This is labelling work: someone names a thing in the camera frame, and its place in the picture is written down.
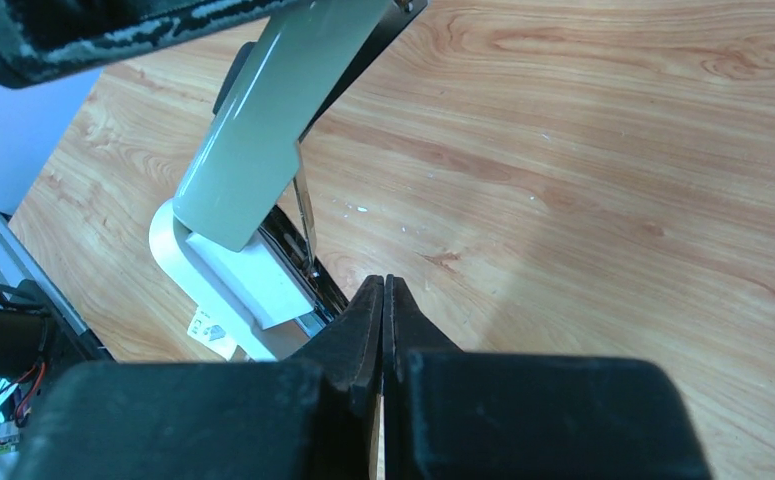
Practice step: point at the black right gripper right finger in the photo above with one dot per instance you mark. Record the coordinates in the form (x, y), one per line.
(455, 414)

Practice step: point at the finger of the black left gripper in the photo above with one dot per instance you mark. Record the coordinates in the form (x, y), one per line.
(42, 41)

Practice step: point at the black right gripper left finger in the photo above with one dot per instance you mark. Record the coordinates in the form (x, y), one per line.
(310, 416)

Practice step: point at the grey and white stapler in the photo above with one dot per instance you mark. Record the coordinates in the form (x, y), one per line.
(238, 237)

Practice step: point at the white staple box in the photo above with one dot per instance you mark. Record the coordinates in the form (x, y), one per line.
(209, 333)

